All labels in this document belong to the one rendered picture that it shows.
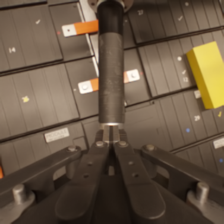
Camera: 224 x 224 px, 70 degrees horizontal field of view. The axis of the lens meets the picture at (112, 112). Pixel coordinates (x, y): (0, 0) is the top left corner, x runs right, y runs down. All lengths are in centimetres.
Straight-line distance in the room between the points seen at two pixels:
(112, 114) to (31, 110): 20
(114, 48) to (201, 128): 32
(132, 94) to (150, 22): 19
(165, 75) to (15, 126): 38
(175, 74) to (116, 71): 23
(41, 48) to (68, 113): 16
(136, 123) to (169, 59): 19
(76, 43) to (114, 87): 20
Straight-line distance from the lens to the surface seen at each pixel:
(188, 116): 47
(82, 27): 45
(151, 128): 41
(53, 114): 39
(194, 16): 56
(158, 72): 44
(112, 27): 30
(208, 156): 51
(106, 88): 26
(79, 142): 36
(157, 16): 51
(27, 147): 40
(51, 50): 42
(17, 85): 42
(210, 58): 50
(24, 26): 46
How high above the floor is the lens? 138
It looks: 80 degrees down
